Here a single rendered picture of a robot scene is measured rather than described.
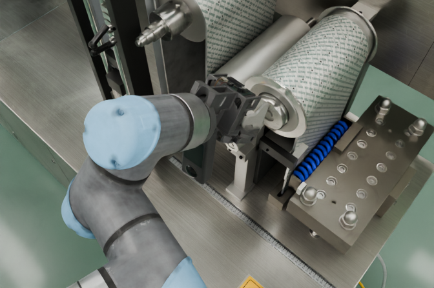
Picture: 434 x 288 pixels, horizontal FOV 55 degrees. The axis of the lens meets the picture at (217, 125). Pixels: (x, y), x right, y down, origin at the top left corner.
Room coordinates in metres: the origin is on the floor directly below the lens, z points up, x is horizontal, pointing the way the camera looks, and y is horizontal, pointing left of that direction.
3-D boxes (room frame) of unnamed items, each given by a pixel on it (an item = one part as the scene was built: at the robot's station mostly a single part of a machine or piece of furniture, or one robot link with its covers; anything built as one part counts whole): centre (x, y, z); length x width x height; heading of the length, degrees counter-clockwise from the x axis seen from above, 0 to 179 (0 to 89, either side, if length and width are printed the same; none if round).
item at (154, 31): (0.59, 0.13, 1.33); 0.06 x 0.03 x 0.03; 138
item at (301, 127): (0.48, -0.11, 1.25); 0.15 x 0.01 x 0.15; 48
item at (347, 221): (0.34, -0.28, 1.05); 0.04 x 0.04 x 0.04
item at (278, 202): (0.54, -0.24, 0.92); 0.28 x 0.04 x 0.04; 138
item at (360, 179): (0.49, -0.35, 1.00); 0.40 x 0.16 x 0.06; 138
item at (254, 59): (0.66, -0.11, 1.17); 0.26 x 0.12 x 0.12; 138
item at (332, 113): (0.53, -0.24, 1.11); 0.23 x 0.01 x 0.18; 138
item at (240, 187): (0.48, -0.06, 1.05); 0.06 x 0.05 x 0.31; 138
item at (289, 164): (0.46, -0.14, 1.13); 0.09 x 0.06 x 0.03; 48
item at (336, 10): (0.67, -0.28, 1.25); 0.15 x 0.01 x 0.15; 48
